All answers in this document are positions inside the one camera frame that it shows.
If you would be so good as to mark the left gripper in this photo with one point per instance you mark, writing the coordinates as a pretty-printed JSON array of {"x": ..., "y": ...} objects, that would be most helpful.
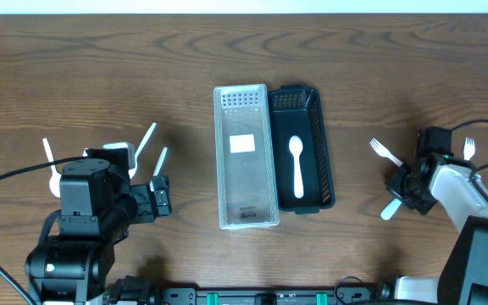
[{"x": 159, "y": 199}]

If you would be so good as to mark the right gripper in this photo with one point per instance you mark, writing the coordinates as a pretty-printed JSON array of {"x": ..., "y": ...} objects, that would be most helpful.
[{"x": 396, "y": 186}]

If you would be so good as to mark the pale green plastic fork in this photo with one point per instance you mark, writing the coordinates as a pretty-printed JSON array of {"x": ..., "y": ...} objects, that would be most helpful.
[{"x": 390, "y": 209}]

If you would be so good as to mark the white fork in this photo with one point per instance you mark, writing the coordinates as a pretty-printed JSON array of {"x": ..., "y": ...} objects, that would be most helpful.
[
  {"x": 469, "y": 148},
  {"x": 384, "y": 152}
]

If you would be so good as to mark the dark green plastic basket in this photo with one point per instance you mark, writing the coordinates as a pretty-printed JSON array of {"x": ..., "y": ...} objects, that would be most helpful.
[{"x": 296, "y": 111}]

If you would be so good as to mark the white thick plastic spoon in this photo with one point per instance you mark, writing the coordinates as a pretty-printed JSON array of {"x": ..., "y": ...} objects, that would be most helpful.
[{"x": 295, "y": 146}]

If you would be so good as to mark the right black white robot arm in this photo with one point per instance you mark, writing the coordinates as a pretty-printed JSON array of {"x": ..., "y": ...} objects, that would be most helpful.
[{"x": 438, "y": 177}]

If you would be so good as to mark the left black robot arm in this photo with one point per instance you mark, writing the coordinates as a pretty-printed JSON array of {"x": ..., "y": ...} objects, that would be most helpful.
[{"x": 98, "y": 205}]

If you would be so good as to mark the clear plastic basket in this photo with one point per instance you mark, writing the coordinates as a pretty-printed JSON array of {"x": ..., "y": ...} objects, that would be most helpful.
[{"x": 246, "y": 181}]

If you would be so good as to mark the white plastic spoon far left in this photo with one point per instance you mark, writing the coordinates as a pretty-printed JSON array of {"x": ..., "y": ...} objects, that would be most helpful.
[{"x": 56, "y": 176}]

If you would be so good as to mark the white label sticker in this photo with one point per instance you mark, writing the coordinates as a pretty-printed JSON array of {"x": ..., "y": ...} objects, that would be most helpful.
[{"x": 242, "y": 143}]

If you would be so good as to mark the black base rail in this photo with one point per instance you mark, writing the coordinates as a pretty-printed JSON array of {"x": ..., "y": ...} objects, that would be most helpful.
[{"x": 134, "y": 290}]

